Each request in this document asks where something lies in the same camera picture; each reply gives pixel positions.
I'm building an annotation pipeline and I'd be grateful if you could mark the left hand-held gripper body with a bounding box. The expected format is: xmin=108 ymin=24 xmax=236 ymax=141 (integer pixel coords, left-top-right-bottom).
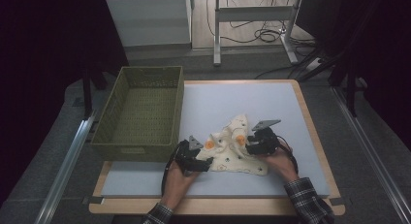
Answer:
xmin=174 ymin=135 xmax=206 ymax=174

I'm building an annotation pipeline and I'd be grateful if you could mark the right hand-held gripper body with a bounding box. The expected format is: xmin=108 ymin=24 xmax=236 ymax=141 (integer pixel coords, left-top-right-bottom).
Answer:
xmin=251 ymin=119 xmax=283 ymax=156

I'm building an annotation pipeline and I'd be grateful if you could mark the cream cloth with orange print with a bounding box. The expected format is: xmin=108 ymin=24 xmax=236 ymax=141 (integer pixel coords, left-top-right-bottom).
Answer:
xmin=195 ymin=112 xmax=269 ymax=177

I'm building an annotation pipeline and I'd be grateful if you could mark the person's right hand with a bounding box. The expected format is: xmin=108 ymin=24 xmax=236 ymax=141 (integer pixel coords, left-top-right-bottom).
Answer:
xmin=258 ymin=145 xmax=300 ymax=183

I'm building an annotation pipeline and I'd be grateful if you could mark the person's left hand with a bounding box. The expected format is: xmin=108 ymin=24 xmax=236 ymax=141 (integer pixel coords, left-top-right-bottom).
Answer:
xmin=160 ymin=159 xmax=202 ymax=212

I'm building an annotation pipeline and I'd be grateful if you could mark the pale grey table mat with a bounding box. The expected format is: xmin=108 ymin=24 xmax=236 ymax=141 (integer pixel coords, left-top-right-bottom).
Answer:
xmin=100 ymin=81 xmax=332 ymax=199

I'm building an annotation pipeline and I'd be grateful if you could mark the olive green woven basket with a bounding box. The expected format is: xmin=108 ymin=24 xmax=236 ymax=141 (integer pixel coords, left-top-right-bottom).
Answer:
xmin=90 ymin=65 xmax=185 ymax=163

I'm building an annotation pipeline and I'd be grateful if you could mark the white power strip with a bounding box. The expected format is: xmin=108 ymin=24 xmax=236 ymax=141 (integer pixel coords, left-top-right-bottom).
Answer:
xmin=303 ymin=57 xmax=325 ymax=73

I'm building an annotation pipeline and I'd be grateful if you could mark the black stand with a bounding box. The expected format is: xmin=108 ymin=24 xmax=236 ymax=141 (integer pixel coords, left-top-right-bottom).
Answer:
xmin=80 ymin=63 xmax=110 ymax=119
xmin=329 ymin=53 xmax=367 ymax=118

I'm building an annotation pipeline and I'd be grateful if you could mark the white cabinet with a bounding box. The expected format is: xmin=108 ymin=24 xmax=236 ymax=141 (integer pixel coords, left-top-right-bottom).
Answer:
xmin=106 ymin=0 xmax=193 ymax=48

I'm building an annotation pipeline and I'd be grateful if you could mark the dark curtain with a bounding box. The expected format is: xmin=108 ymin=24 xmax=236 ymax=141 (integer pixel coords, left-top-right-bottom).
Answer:
xmin=295 ymin=0 xmax=411 ymax=149
xmin=0 ymin=0 xmax=129 ymax=208

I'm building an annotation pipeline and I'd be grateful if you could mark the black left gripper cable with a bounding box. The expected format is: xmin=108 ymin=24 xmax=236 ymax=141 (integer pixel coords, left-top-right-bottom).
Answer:
xmin=160 ymin=143 xmax=182 ymax=198

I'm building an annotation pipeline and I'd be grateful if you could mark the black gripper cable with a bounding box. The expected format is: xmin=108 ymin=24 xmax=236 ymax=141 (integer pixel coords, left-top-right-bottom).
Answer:
xmin=160 ymin=143 xmax=182 ymax=198
xmin=274 ymin=135 xmax=300 ymax=176

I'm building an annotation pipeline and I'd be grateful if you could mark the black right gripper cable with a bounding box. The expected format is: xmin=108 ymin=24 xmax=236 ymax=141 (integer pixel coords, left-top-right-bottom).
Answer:
xmin=274 ymin=135 xmax=300 ymax=176

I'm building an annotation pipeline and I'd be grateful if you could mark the tangle of black floor cables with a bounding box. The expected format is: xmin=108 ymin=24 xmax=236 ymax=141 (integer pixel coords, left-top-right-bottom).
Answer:
xmin=206 ymin=0 xmax=318 ymax=47

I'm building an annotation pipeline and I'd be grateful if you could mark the aluminium rail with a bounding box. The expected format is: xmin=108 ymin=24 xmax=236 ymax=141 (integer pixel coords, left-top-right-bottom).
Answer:
xmin=33 ymin=115 xmax=98 ymax=224
xmin=331 ymin=86 xmax=411 ymax=224

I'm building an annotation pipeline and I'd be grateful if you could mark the grey metal desk frame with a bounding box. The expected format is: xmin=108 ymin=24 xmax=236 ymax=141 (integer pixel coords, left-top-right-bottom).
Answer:
xmin=212 ymin=0 xmax=300 ymax=67

